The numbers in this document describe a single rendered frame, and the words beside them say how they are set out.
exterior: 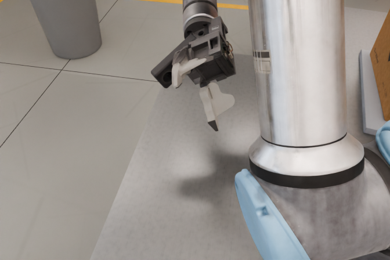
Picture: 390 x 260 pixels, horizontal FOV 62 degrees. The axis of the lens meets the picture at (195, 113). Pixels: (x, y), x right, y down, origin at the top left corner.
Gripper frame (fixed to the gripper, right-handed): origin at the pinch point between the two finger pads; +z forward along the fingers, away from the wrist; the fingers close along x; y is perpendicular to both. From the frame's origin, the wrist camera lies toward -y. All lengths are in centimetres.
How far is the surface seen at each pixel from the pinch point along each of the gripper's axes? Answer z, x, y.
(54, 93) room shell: -107, 67, -139
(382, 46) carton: -34, 41, 39
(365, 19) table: -64, 60, 42
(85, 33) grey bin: -152, 65, -119
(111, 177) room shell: -39, 79, -90
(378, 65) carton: -30, 43, 36
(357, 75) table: -31, 47, 31
